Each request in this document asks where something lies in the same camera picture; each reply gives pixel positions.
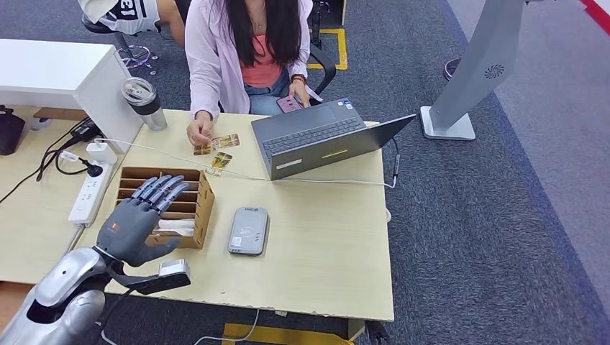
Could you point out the person's right hand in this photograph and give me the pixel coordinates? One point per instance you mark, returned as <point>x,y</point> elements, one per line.
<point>200,131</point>

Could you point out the person's left hand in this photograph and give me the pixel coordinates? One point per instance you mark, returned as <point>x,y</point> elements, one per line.
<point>300,91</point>

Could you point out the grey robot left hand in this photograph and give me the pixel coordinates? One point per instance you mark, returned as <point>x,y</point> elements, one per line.
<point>128,233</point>

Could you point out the pink phone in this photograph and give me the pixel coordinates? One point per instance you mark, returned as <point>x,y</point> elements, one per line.
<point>287,105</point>

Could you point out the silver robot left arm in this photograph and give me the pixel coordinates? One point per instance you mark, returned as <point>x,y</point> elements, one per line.
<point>62,295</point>

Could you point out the brown landscape picture card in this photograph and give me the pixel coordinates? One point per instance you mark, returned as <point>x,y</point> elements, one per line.
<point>226,142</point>

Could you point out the pale plastic card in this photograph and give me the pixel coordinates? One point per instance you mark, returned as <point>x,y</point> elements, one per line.
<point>214,172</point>

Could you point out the white key card stack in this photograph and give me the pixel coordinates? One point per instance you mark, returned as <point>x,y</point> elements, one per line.
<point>178,224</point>

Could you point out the person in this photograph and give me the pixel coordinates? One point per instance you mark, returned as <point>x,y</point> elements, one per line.
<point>214,62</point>
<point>133,14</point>

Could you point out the grey card reader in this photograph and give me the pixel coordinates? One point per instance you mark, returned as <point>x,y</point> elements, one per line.
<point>249,231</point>

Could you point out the grey laptop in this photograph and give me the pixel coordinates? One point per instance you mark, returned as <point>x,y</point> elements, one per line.
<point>310,140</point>

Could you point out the white power strip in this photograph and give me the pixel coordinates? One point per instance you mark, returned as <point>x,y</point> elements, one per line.
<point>88,197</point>

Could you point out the clear tumbler with black band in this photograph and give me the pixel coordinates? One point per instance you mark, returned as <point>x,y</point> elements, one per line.
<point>147,107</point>

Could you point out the black plug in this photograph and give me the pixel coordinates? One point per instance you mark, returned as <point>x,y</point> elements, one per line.
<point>96,170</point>

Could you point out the cardboard organizer box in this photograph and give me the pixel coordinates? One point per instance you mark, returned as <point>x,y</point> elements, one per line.
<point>205,209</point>

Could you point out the black equipment stand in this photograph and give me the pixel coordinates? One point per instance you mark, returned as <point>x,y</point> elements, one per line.
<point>331,14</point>

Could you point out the white charger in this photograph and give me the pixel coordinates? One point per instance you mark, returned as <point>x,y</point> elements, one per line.
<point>102,152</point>

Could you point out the black power adapter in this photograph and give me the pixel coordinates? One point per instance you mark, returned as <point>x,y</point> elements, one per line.
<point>86,131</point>

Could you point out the small white object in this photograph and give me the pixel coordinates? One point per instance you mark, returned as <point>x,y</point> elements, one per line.
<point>42,124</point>

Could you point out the stool with purple wheel base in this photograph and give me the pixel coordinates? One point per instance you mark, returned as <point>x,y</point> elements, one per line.
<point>95,26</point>

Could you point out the round black base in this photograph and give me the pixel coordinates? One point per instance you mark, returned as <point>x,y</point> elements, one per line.
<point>448,71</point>

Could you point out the black bag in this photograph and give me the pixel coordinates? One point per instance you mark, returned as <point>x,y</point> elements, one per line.
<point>9,133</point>

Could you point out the white cabinet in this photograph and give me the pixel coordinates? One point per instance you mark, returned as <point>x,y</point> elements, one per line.
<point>47,71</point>

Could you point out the grey pillar stand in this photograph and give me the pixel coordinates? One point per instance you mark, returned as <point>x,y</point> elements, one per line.
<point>476,66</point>

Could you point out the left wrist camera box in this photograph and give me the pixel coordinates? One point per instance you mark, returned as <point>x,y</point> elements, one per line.
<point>167,278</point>

